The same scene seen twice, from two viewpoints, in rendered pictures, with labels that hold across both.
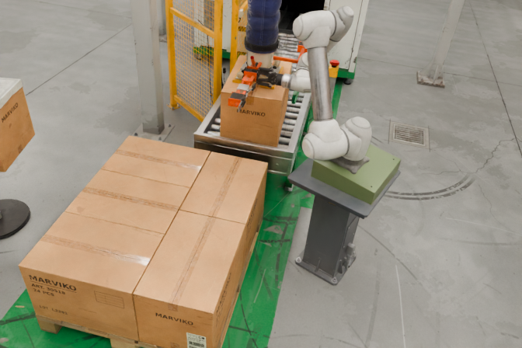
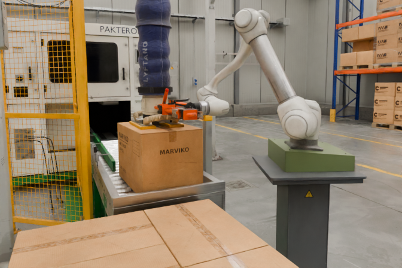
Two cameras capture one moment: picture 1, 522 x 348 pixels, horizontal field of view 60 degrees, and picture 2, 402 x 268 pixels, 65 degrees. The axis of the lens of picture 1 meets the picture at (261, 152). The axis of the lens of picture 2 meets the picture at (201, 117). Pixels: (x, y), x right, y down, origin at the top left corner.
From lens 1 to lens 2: 1.79 m
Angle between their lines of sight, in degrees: 43
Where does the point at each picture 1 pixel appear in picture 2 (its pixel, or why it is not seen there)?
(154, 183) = (114, 258)
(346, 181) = (324, 157)
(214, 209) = (220, 247)
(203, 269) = not seen: outside the picture
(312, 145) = (303, 117)
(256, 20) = (155, 61)
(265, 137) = (191, 176)
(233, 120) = (157, 166)
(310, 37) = (258, 24)
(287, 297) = not seen: outside the picture
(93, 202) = not seen: outside the picture
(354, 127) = (310, 103)
